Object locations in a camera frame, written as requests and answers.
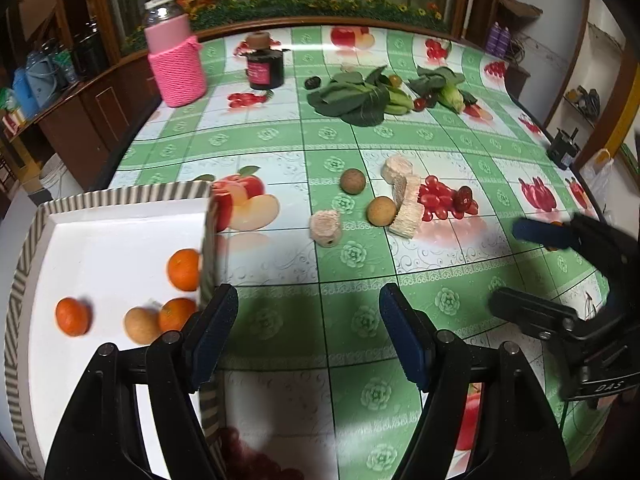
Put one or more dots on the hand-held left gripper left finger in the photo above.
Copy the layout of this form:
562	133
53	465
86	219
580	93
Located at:
215	330

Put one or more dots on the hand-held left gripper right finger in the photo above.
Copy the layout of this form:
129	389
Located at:
405	335

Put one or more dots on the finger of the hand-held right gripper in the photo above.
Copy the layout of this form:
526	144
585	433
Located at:
542	234
530	310

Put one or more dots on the red date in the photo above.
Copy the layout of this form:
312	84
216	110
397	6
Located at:
464	197

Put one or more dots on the tan round longan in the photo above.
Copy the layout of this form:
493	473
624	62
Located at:
140	325
381	211

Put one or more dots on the beige corn piece with hole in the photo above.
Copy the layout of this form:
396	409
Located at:
326	227

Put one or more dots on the white tray with striped rim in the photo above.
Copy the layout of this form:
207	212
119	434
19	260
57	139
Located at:
100	260

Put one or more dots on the dark brown round longan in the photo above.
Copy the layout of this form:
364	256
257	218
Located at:
351	180

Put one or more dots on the small orange tangerine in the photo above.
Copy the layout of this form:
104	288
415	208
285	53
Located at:
73	316
184	270
175	314

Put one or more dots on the white plastic bag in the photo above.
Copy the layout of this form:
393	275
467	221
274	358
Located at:
600	170

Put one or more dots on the black device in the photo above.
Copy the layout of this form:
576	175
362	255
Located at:
564	147

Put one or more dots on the green fruit-print tablecloth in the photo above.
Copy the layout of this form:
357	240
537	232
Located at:
300	360

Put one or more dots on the light green cabbage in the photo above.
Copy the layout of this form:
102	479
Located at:
451	97

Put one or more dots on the red cherry tomato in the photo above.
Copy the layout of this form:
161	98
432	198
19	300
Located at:
419	104

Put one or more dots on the leafy green vegetable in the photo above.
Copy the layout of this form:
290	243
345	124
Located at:
435	80

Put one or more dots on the purple bottle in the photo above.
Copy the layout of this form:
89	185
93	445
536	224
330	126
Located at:
505	41
494	40

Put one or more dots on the small brown tomato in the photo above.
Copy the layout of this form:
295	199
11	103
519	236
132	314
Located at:
395	80

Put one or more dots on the white bucket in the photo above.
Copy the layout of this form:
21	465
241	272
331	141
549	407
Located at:
50	175

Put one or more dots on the brown cardboard box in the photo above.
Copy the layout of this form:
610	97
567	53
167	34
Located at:
520	7

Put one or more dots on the dark green leaf vegetable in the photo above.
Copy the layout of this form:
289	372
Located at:
350	97

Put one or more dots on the wooden cabinet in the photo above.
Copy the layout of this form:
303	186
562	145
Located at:
85	125

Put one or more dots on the small dark fruit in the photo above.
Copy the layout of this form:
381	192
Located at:
313	83

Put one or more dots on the black jar with cork lid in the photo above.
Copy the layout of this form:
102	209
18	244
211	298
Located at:
265	67

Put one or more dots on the pink knit-covered jar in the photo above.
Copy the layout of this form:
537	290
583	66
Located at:
177	65

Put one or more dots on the black pot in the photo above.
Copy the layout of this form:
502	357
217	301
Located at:
92	52

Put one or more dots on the blue thermos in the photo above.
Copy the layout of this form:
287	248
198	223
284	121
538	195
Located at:
25	92

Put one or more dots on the green plastic bottle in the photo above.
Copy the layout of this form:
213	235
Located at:
65	62

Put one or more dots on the grey kettle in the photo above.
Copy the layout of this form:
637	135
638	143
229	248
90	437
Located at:
45	72

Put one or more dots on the green packet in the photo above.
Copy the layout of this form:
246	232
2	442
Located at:
7	100

